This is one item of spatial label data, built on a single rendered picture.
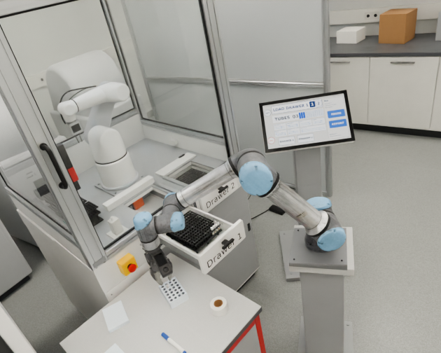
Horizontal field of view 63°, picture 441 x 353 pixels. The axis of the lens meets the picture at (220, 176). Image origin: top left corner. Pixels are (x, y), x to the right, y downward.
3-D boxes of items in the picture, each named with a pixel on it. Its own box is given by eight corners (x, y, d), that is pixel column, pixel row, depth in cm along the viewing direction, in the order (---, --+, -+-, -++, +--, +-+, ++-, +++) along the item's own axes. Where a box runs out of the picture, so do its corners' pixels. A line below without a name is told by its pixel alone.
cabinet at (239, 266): (262, 272, 262) (247, 181, 220) (153, 389, 203) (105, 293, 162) (177, 228, 323) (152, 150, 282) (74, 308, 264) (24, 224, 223)
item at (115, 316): (129, 322, 151) (128, 319, 150) (110, 333, 148) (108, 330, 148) (122, 302, 161) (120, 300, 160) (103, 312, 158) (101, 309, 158)
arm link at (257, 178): (341, 219, 155) (250, 144, 137) (355, 241, 142) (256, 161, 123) (320, 237, 159) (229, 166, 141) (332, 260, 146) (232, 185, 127)
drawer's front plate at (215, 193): (238, 187, 213) (235, 171, 207) (204, 214, 196) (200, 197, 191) (236, 186, 214) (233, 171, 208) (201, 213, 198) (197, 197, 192)
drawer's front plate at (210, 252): (246, 237, 175) (242, 219, 169) (204, 275, 158) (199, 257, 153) (243, 235, 176) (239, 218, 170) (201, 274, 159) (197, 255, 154)
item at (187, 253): (240, 235, 174) (238, 225, 171) (204, 269, 160) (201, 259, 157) (185, 210, 200) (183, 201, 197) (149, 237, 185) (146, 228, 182)
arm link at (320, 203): (328, 214, 169) (326, 190, 162) (338, 232, 157) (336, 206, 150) (303, 219, 169) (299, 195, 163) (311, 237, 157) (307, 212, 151)
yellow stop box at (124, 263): (139, 267, 167) (134, 256, 163) (127, 277, 163) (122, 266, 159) (133, 262, 170) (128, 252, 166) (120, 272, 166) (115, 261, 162)
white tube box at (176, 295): (189, 298, 156) (187, 293, 154) (171, 309, 153) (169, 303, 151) (176, 281, 166) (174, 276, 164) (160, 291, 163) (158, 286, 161)
